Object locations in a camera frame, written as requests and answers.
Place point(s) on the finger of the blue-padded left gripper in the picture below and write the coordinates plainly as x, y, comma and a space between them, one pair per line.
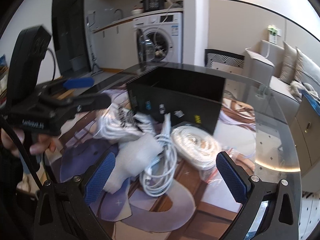
63, 84
85, 103

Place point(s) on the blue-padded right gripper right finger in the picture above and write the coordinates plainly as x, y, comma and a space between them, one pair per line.
268, 210

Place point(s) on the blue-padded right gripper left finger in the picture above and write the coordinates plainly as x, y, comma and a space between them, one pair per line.
63, 210

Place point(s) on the black cardboard box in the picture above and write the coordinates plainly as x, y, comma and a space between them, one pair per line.
186, 95

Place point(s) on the white foam sheet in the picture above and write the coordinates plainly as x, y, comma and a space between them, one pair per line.
131, 160

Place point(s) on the person's left hand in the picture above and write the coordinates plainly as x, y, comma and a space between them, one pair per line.
42, 143

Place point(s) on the kitchen counter cabinets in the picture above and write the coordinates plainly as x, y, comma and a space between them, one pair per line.
115, 44

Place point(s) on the white washing machine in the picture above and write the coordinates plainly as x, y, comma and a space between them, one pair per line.
159, 37

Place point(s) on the grey drawer cabinet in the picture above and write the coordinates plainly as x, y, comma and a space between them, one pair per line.
305, 132

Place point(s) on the anime print desk mat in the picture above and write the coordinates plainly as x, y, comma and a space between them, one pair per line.
181, 194

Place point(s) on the black pressure cooker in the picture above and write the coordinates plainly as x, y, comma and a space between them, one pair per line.
153, 5

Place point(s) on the grey sofa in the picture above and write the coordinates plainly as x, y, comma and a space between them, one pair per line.
265, 67

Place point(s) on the grey crumpled clothing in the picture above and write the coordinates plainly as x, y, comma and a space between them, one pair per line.
296, 89

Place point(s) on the black patterned chair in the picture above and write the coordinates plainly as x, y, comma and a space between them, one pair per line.
223, 57

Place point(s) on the beige cushion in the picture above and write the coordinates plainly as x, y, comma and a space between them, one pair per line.
289, 64

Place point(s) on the grey cushion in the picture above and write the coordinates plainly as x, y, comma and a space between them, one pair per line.
305, 69

